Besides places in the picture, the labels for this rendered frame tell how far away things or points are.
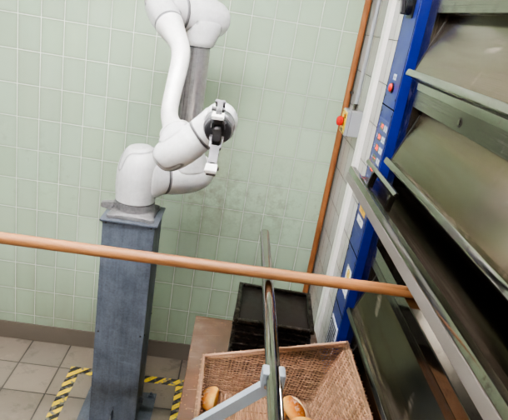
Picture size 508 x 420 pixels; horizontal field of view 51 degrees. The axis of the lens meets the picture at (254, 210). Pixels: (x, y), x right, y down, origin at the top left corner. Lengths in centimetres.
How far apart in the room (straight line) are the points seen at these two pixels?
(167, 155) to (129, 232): 55
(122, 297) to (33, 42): 119
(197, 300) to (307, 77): 125
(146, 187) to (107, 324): 61
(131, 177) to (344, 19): 115
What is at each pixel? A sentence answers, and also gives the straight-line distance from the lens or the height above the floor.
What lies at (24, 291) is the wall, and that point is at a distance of 306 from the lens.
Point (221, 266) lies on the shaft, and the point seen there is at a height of 120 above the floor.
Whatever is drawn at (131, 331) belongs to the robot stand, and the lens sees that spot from 232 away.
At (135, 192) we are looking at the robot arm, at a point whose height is 112.
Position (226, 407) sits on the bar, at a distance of 114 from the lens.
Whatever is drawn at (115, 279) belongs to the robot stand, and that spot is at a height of 75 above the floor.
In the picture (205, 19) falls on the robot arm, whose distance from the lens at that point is 206.
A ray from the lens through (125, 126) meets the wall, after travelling 259.
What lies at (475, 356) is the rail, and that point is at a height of 143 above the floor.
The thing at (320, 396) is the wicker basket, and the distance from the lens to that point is 193.
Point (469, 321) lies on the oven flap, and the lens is 95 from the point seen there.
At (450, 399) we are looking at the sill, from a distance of 120.
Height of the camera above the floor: 181
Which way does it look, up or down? 20 degrees down
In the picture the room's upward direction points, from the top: 10 degrees clockwise
